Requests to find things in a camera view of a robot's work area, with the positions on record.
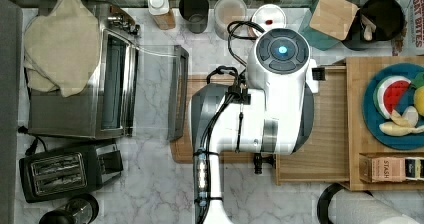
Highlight wooden drawer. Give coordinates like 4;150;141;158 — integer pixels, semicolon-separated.
274;66;349;185

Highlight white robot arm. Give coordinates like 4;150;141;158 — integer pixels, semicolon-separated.
188;28;315;224

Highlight black drawer knob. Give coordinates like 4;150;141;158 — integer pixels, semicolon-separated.
253;153;275;175
312;67;326;81

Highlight wooden drawer cabinet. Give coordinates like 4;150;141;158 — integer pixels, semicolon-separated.
332;56;424;192

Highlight bamboo cutting board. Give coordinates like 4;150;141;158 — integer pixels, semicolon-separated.
170;75;254;164

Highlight stainless toaster oven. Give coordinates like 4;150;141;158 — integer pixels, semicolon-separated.
29;3;188;141

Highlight clear plastic canister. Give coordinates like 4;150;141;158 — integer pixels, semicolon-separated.
214;0;247;40

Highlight dark cylindrical cup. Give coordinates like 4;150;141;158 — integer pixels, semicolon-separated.
179;0;209;34

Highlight white lid red jar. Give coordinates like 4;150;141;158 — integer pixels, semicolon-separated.
250;4;287;31

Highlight white cap wooden bottle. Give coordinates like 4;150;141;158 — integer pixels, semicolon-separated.
148;0;176;30

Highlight teal box wooden lid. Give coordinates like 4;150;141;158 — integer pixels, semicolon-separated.
299;0;359;51

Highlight beige folded cloth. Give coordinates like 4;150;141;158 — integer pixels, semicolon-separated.
24;0;100;97

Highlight paper towel roll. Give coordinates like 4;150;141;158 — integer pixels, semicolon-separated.
316;183;420;224

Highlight black glass jar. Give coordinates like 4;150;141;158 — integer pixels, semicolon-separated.
38;194;99;224

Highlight stash tea box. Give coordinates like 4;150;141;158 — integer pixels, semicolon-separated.
359;155;406;183

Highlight toy watermelon slice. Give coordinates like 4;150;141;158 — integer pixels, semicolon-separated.
373;75;411;119

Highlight black two-slot toaster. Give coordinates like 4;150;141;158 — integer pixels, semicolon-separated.
19;143;123;203

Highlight black utensil holder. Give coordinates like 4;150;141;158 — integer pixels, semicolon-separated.
342;0;405;51

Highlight toy banana pieces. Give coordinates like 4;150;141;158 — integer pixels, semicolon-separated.
379;106;424;137

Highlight yellow toy fruit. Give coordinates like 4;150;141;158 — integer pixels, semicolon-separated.
414;86;424;116

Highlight oat bites cereal box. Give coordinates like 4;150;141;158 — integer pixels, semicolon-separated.
392;0;424;56

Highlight dark tea box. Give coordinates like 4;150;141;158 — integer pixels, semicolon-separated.
405;157;423;180

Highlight black power cord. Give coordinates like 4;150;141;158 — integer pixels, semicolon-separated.
17;125;48;157

